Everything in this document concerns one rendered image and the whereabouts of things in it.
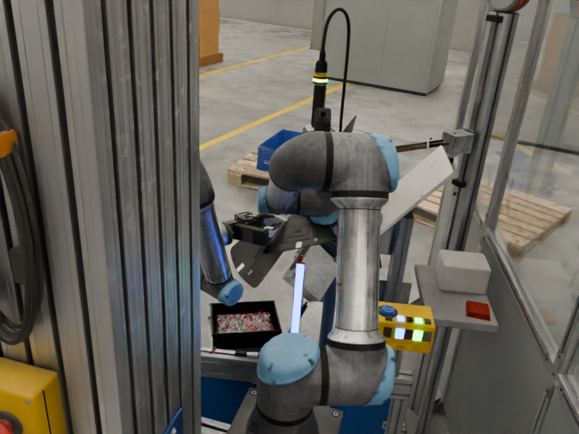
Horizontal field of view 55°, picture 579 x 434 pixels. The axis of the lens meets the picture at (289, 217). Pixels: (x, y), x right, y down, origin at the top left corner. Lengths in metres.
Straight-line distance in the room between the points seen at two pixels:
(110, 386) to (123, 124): 0.32
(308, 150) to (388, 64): 7.97
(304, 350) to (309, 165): 0.35
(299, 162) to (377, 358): 0.40
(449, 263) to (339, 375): 1.07
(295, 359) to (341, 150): 0.40
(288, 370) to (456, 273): 1.15
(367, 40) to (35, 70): 8.58
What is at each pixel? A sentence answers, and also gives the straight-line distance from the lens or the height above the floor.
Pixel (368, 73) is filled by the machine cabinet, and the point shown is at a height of 0.20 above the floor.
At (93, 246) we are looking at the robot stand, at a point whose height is 1.66.
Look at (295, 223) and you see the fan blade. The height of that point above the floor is 1.19.
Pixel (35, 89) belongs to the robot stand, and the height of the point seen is 1.82.
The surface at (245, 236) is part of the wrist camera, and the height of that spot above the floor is 1.18.
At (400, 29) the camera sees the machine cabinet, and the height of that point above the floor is 0.92.
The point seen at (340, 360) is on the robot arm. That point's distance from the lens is 1.11.
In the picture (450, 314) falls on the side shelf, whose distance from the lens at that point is 2.02.
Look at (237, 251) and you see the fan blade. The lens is 2.00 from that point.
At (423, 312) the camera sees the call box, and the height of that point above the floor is 1.07.
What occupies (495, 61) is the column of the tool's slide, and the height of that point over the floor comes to 1.64.
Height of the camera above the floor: 1.96
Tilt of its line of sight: 26 degrees down
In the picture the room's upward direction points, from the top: 4 degrees clockwise
